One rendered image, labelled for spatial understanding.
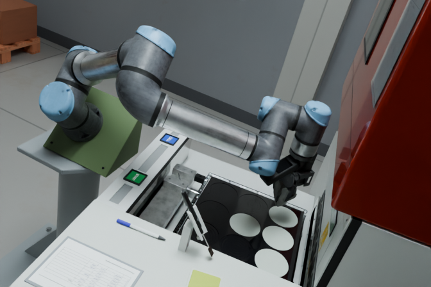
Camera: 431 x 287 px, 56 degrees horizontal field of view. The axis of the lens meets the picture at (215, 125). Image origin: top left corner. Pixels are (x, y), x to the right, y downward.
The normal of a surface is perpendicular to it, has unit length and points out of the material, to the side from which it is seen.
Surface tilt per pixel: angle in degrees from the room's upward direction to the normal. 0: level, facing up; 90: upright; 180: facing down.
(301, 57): 90
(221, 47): 90
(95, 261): 0
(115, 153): 45
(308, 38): 90
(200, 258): 0
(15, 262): 0
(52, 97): 52
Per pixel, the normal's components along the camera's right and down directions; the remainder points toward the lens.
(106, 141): -0.12, -0.33
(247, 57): -0.40, 0.38
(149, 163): 0.22, -0.84
